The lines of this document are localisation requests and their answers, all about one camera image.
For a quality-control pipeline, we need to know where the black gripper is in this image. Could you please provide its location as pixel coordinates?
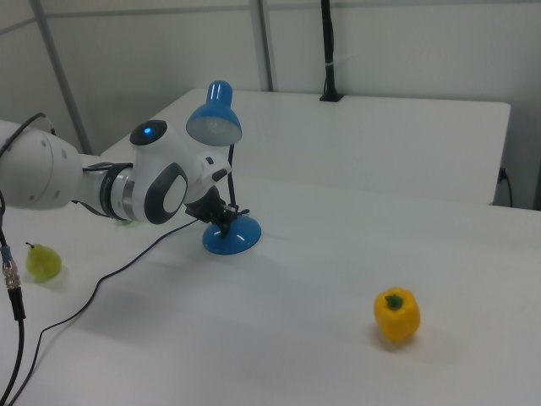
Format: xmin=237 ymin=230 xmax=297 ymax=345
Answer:
xmin=184 ymin=189 xmax=251 ymax=239

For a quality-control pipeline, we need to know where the blue desk lamp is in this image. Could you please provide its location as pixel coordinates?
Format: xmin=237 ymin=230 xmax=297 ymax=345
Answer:
xmin=185 ymin=80 xmax=263 ymax=257

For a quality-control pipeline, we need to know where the yellow bell pepper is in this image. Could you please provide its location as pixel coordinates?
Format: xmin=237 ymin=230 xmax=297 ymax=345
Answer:
xmin=373 ymin=287 xmax=422 ymax=343

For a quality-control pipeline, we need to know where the black clamped stand pole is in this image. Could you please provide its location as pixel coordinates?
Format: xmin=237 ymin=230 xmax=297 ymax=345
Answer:
xmin=318 ymin=0 xmax=347 ymax=103

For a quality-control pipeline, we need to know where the green pear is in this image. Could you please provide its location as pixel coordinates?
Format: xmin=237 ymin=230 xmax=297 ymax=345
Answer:
xmin=24 ymin=241 xmax=63 ymax=283

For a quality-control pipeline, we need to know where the black lamp power cable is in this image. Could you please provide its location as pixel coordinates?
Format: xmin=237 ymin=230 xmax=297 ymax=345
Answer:
xmin=0 ymin=214 xmax=205 ymax=406

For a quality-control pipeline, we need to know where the grey metal partition post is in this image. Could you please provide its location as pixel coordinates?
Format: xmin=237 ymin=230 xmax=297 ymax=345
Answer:
xmin=256 ymin=0 xmax=281 ymax=92
xmin=31 ymin=0 xmax=95 ymax=156

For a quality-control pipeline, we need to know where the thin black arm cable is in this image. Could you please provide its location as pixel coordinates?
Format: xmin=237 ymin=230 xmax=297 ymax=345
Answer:
xmin=0 ymin=112 xmax=57 ymax=158

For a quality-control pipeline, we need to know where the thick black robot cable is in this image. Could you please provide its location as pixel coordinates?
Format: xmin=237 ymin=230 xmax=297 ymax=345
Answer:
xmin=0 ymin=189 xmax=27 ymax=406

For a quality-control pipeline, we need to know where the black wall socket cable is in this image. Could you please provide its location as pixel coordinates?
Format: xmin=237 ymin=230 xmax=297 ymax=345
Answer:
xmin=498 ymin=167 xmax=515 ymax=209

